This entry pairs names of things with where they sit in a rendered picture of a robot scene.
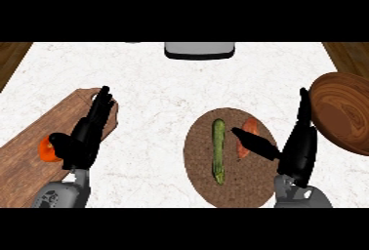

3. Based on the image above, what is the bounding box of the grey and black appliance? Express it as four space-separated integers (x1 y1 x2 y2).
163 41 237 61

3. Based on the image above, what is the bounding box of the green cucumber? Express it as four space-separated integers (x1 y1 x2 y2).
212 118 228 187

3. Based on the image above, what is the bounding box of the orange round vegetable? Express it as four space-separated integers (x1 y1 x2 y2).
37 135 64 163

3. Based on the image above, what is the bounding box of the brown round woven placemat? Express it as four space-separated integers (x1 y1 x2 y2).
184 107 282 209

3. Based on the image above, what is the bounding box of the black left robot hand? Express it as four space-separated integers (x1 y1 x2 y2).
48 85 117 171

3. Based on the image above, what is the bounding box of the brown wooden bowl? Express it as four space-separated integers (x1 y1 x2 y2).
309 71 369 157

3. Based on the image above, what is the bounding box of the brown wooden cutting board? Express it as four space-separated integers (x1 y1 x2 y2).
0 87 120 209

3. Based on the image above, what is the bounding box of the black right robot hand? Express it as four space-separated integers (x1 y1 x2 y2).
231 87 319 189

